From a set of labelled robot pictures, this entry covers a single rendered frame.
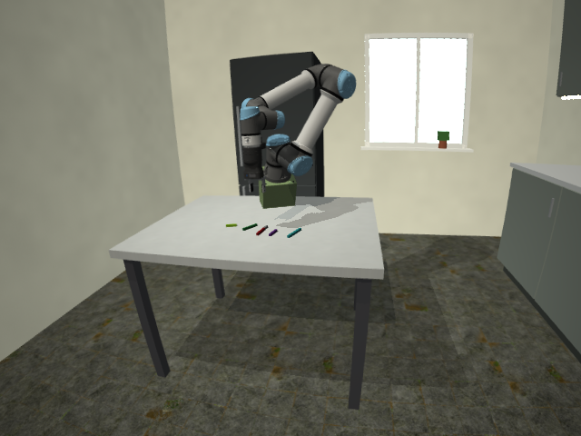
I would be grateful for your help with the turquoise rod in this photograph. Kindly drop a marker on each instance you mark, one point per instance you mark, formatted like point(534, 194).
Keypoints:
point(291, 234)

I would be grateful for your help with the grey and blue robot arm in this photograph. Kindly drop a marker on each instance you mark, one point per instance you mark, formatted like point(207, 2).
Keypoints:
point(295, 157)

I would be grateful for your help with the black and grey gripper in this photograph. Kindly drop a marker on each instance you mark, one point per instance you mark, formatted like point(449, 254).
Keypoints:
point(252, 160)

